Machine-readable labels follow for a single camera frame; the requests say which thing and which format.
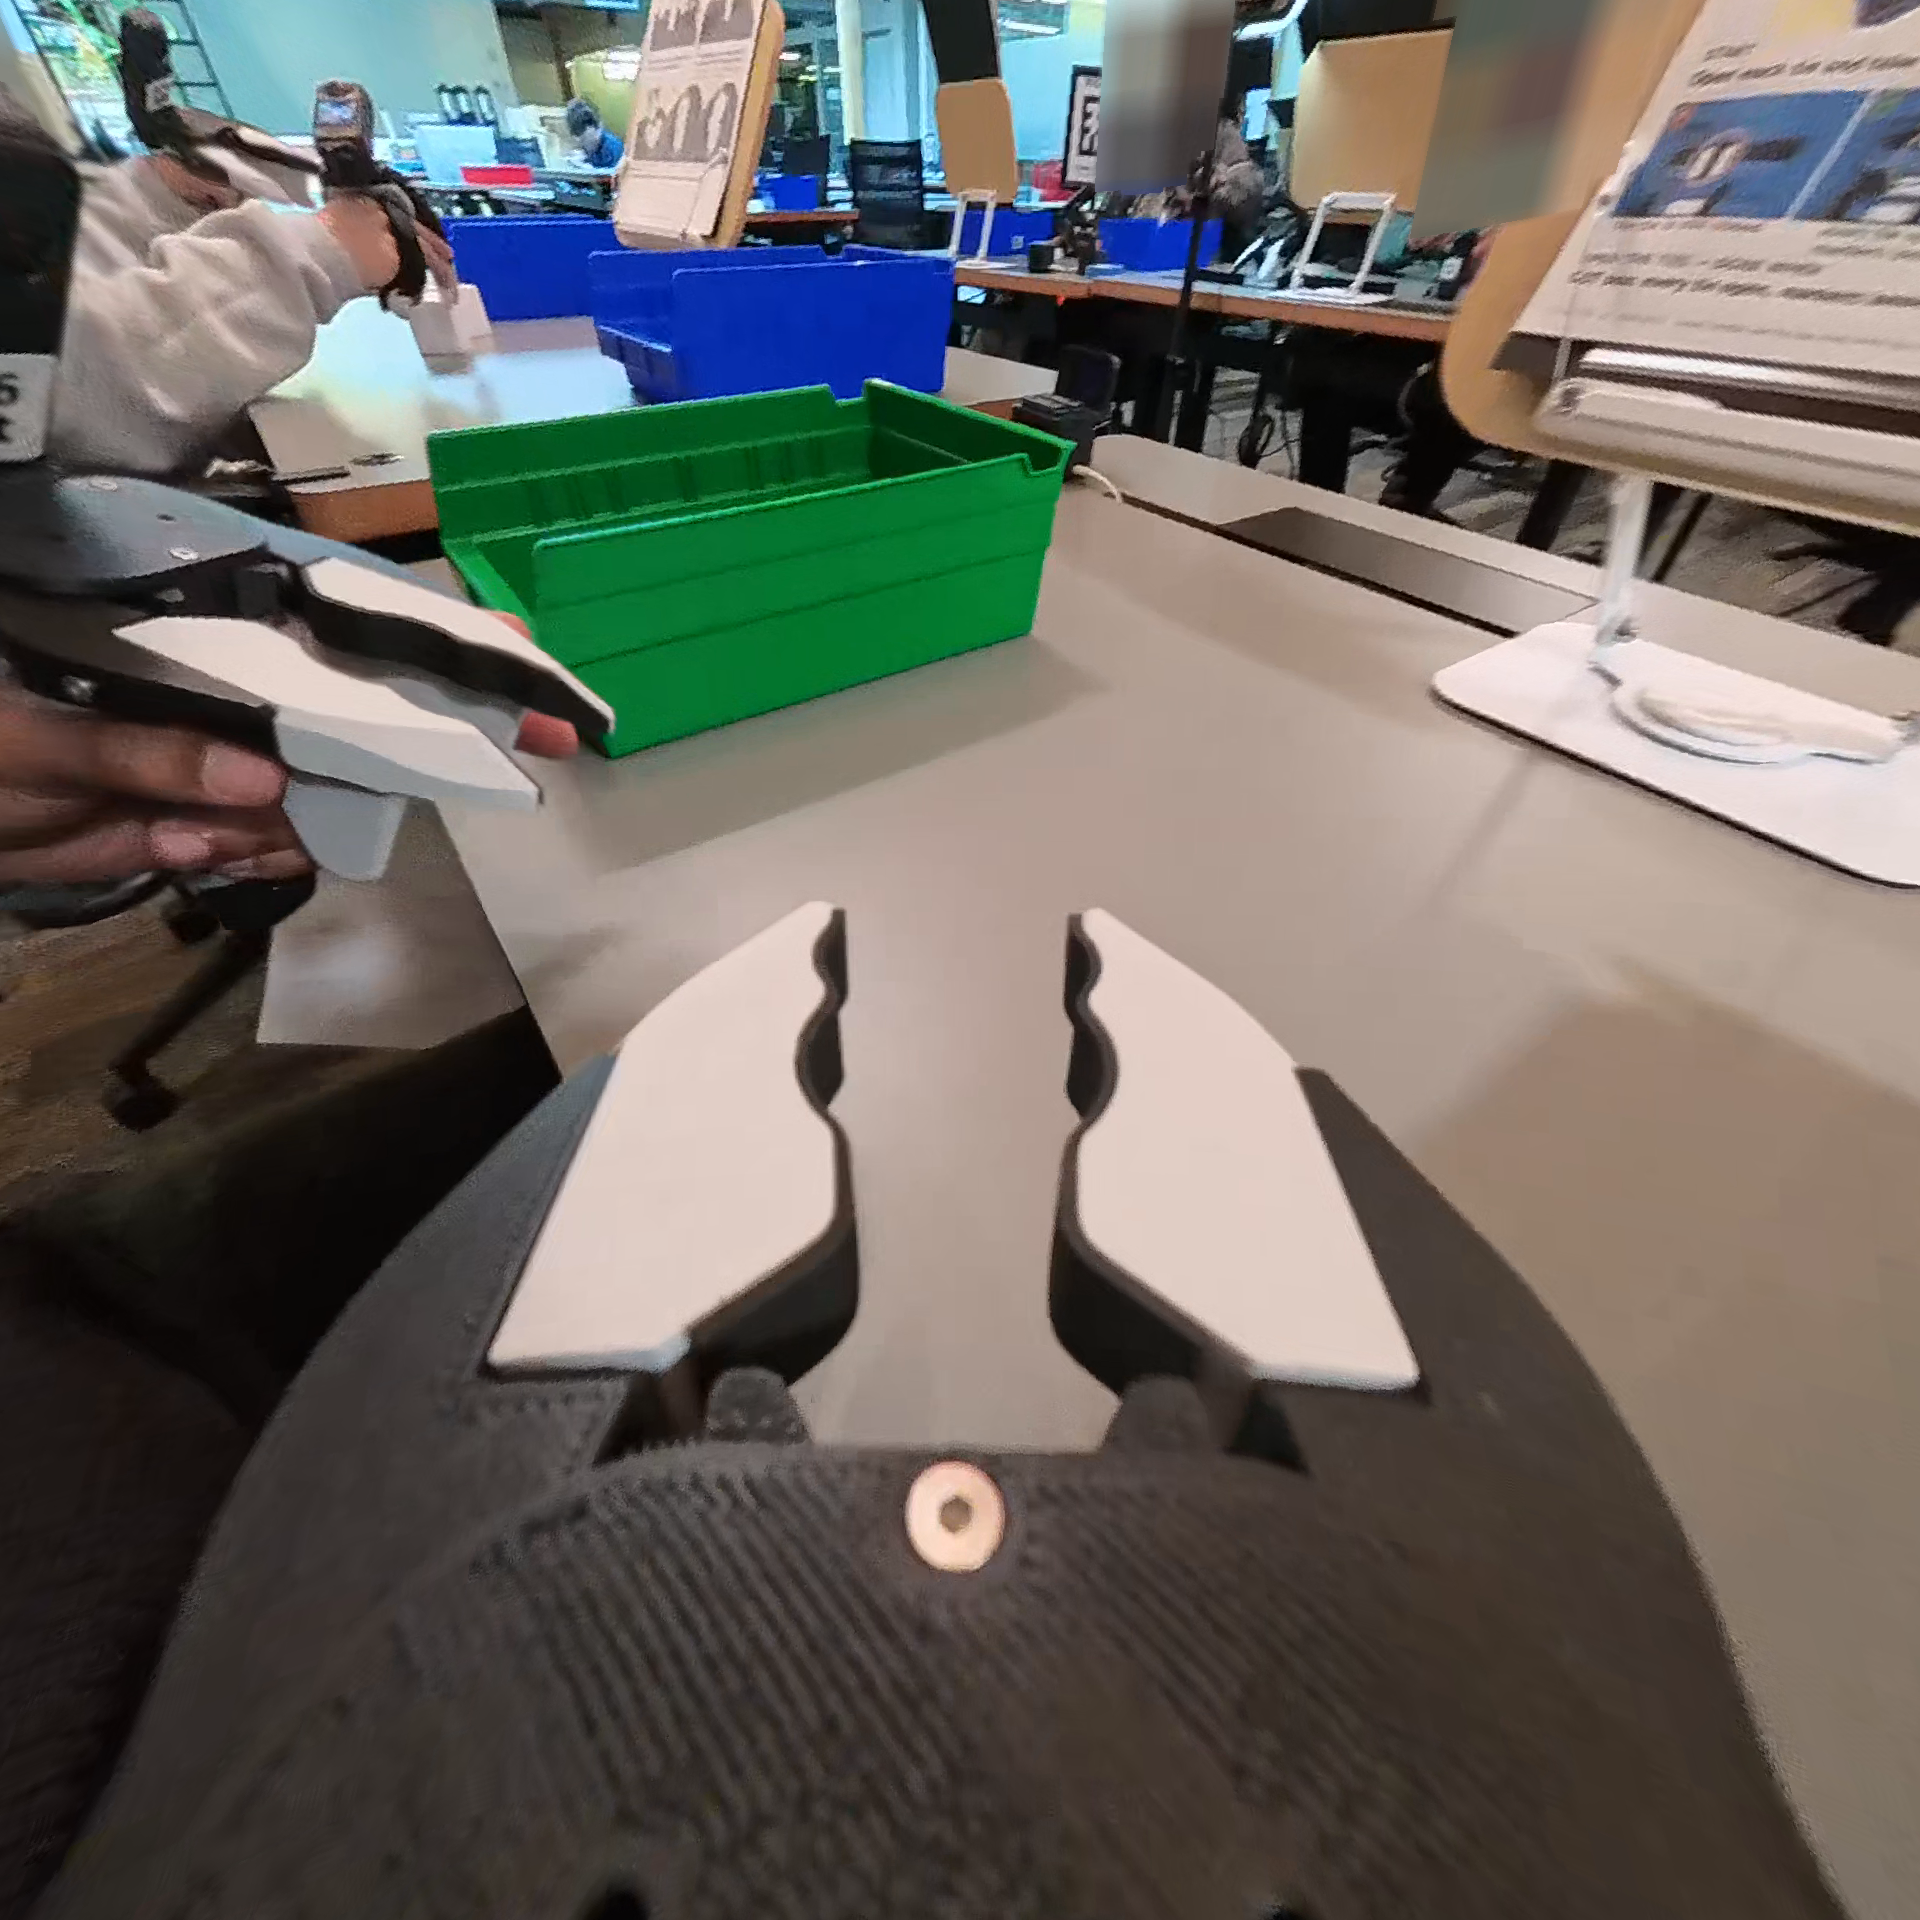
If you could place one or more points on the white lamp stand base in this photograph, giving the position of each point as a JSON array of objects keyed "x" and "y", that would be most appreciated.
[{"x": 1530, "y": 692}]

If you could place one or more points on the person's left hand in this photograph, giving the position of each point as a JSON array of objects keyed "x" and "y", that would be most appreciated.
[{"x": 120, "y": 797}]

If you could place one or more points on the white desk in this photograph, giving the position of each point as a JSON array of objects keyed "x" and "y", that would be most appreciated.
[{"x": 1277, "y": 840}]

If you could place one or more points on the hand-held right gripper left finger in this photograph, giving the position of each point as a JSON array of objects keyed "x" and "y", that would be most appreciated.
[{"x": 692, "y": 1184}]

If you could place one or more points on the white foam block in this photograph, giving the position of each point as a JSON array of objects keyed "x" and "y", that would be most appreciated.
[{"x": 452, "y": 323}]

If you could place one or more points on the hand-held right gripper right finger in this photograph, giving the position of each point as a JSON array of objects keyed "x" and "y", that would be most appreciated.
[{"x": 1230, "y": 1200}]

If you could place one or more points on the blue plastic bin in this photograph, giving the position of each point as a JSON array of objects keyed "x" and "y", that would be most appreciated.
[
  {"x": 524, "y": 270},
  {"x": 780, "y": 329}
]

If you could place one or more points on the black power adapter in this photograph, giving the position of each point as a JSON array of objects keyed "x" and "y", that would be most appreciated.
[{"x": 1080, "y": 399}]

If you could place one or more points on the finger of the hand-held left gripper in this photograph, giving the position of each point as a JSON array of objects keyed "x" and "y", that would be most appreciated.
[
  {"x": 421, "y": 616},
  {"x": 360, "y": 721}
]

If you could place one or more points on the green plastic bin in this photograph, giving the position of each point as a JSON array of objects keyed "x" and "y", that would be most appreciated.
[{"x": 780, "y": 600}]

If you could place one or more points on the black chair base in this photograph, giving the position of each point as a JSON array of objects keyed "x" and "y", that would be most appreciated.
[{"x": 226, "y": 902}]

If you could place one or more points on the white panel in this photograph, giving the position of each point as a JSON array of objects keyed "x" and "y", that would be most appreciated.
[{"x": 1725, "y": 182}]

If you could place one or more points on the wooden board with paper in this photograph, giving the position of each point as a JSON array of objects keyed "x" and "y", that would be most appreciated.
[{"x": 692, "y": 120}]

